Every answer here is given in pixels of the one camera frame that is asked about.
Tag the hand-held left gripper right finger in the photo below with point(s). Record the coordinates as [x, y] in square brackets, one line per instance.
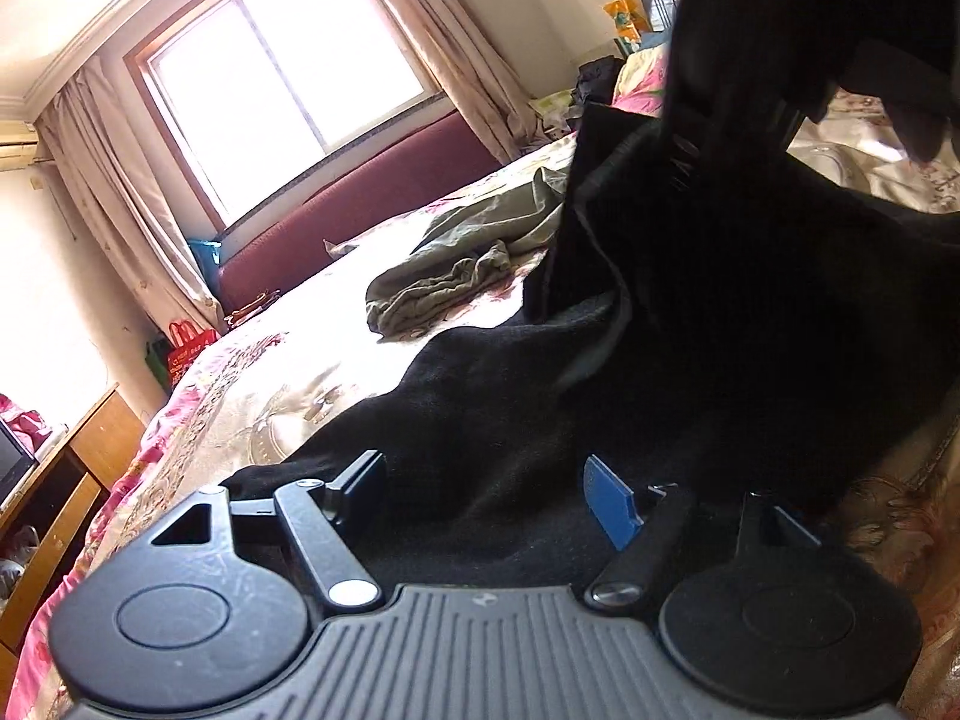
[611, 502]

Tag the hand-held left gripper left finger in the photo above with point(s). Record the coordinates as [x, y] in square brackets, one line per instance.
[369, 481]

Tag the black pants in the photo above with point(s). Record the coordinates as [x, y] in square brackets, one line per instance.
[525, 405]

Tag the floral satin bedspread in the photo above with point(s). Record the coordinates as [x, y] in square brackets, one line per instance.
[300, 367]

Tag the orange packet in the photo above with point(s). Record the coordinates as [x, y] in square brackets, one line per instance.
[626, 19]

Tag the gold metal ornament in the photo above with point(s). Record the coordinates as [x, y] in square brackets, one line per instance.
[251, 307]

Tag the dark clothes pile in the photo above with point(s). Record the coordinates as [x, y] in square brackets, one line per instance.
[596, 90]

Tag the red paper bag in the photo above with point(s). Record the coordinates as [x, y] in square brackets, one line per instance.
[187, 356]

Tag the olive green garment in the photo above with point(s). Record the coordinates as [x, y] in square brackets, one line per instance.
[450, 270]

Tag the wooden cabinet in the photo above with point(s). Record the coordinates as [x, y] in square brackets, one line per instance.
[112, 435]

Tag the blue bag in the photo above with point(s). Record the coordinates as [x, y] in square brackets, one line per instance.
[204, 259]

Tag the maroon upholstered bench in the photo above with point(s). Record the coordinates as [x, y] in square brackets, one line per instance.
[360, 202]

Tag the pink cloth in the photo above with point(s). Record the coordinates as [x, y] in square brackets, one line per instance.
[22, 420]

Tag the television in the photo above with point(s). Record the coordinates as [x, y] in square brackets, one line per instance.
[13, 465]

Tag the window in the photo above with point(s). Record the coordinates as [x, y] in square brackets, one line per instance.
[285, 75]

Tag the air conditioner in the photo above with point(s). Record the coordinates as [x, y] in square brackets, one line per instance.
[15, 139]

